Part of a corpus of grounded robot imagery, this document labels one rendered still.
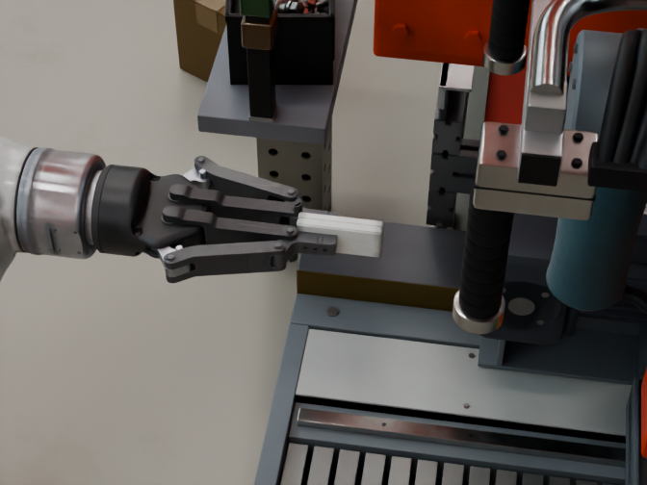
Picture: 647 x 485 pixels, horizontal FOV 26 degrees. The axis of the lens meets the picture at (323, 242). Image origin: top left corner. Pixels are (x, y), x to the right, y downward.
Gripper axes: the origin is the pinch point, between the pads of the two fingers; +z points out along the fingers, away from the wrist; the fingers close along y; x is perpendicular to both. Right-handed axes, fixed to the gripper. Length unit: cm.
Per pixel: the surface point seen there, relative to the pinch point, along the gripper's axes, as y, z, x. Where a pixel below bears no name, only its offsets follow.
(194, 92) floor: -108, -41, -83
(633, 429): -34, 35, -67
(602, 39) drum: -18.2, 19.9, 8.3
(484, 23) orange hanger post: -59, 10, -23
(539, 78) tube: -0.7, 14.3, 18.2
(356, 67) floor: -119, -13, -83
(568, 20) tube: -8.1, 16.1, 17.8
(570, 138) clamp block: -1.4, 17.3, 12.1
